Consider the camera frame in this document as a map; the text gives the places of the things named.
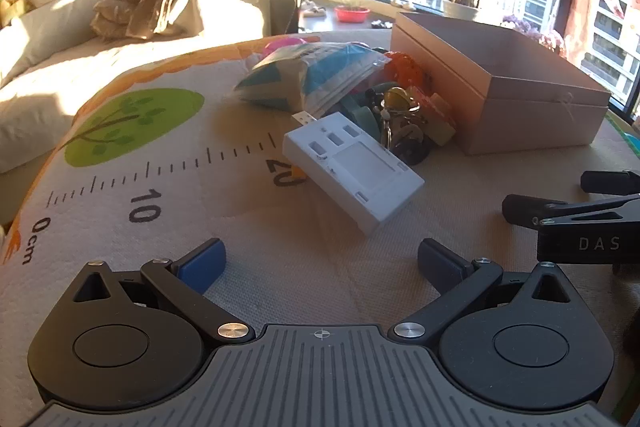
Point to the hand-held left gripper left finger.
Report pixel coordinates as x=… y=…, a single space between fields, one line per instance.
x=202 y=264

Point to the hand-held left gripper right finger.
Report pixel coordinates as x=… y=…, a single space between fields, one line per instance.
x=440 y=264

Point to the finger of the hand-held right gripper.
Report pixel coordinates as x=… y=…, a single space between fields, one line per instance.
x=610 y=182
x=522 y=209

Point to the beige cardboard box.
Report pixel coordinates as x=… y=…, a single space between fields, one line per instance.
x=530 y=117

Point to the black round object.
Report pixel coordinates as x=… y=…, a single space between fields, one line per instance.
x=410 y=149

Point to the pink toy block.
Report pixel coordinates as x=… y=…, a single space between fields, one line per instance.
x=419 y=96

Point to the teal tape roll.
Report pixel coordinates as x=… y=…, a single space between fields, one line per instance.
x=362 y=119

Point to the keyring with yellow ball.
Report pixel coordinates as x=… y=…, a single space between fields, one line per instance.
x=397 y=102

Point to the purple flowers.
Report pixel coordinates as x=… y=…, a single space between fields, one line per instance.
x=532 y=34

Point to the hanging orange clothes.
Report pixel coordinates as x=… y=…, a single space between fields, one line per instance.
x=587 y=2

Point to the blue and white packet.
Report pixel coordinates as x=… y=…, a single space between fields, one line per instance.
x=310 y=74

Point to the pink toy strainer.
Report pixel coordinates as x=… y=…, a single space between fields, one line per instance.
x=282 y=44

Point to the cream sofa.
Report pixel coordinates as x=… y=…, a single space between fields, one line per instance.
x=60 y=72

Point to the red basin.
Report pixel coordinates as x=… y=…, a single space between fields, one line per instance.
x=351 y=14

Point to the pair of slippers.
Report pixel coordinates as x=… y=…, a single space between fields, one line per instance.
x=312 y=10

